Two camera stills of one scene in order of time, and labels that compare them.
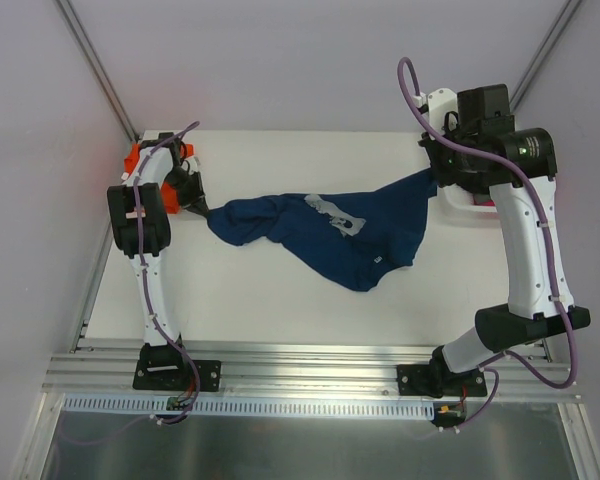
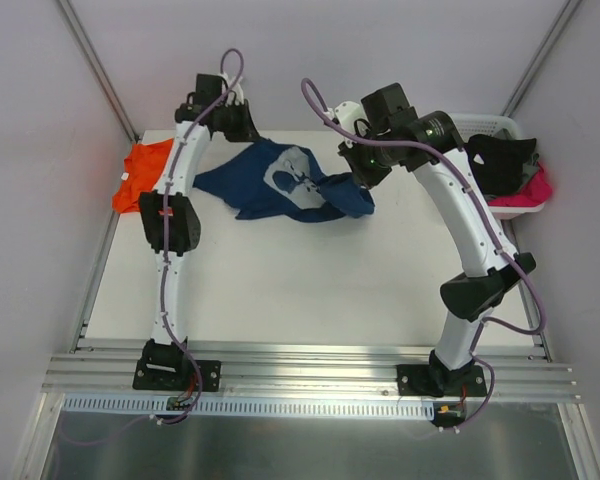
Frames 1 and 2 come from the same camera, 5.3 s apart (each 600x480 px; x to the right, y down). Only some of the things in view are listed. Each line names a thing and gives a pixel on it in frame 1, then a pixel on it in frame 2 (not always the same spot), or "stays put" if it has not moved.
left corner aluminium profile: x=97 y=68 stays put
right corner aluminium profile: x=544 y=49 stays put
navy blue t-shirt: x=353 y=240 -> x=270 y=178
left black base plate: x=177 y=374 stays put
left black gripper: x=194 y=190 -> x=241 y=126
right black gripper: x=443 y=169 -> x=359 y=166
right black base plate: x=437 y=379 stays put
